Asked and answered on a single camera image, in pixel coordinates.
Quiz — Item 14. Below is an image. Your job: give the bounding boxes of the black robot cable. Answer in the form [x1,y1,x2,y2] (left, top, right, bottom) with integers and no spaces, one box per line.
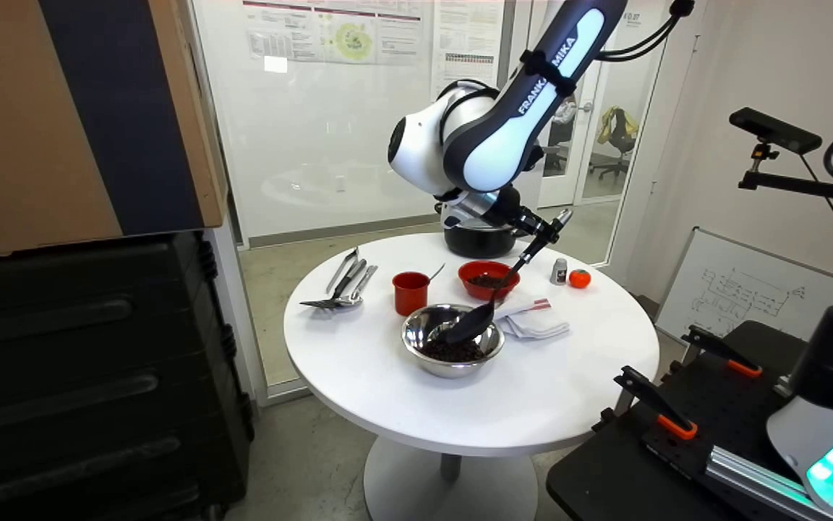
[592,0,699,67]

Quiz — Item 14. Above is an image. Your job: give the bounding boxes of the silver metal bowl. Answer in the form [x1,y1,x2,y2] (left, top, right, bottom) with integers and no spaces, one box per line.
[400,300,510,383]

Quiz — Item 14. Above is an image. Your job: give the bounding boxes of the red bowl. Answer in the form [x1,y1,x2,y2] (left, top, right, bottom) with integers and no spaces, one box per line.
[458,257,523,303]

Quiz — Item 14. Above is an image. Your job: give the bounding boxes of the white table pedestal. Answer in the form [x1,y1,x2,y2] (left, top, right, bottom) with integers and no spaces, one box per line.
[362,438,542,521]

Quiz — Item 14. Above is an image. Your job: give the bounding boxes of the black hard case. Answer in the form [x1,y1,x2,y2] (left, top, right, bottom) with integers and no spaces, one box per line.
[0,228,254,521]

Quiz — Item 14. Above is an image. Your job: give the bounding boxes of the white towel with red stripes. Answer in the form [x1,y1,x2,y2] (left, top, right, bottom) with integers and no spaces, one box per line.
[491,296,572,344]

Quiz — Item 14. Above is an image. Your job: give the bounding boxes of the black perforated robot platform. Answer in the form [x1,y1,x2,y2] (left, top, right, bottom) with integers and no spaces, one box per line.
[543,319,833,521]

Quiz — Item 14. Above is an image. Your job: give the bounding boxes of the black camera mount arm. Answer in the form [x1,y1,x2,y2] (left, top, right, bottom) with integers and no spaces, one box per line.
[735,140,833,208]

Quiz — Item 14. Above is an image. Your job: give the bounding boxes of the black camera on stand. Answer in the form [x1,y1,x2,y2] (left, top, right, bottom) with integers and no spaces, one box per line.
[730,103,825,157]

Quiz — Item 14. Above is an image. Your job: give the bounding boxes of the narrow paper poster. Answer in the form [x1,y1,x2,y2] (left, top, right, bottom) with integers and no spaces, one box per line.
[432,0,510,99]

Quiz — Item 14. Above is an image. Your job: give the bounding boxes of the aluminium rail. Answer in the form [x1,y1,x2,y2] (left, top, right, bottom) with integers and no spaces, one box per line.
[704,442,825,521]

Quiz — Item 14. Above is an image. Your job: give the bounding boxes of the wide paper poster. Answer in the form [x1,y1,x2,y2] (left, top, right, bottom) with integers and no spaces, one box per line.
[239,0,433,69]

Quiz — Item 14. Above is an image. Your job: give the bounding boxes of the red mug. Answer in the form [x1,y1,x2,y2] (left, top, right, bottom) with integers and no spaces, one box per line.
[390,270,433,319]

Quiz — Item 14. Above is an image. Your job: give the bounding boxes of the office chair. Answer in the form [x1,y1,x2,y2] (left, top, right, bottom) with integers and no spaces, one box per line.
[592,103,641,186]

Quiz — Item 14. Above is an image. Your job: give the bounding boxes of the black ladle with silver handle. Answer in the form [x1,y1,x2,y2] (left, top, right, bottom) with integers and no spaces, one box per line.
[422,211,575,350]

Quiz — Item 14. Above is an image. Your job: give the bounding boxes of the black clamp with orange handle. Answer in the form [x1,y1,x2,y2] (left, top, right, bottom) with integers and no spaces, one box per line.
[680,323,766,383]
[614,361,699,446]

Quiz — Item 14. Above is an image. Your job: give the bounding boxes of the silver metal tongs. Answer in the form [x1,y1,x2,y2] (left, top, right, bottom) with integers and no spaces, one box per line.
[325,247,371,300]

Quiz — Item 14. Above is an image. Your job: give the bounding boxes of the whiteboard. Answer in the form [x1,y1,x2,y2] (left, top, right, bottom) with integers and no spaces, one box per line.
[654,225,833,341]

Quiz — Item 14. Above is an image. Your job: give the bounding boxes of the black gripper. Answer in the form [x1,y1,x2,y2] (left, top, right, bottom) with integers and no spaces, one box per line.
[472,186,578,254]

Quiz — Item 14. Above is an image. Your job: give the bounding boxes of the cardboard box with dark stripe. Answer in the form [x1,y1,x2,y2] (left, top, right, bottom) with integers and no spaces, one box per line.
[0,0,226,257]

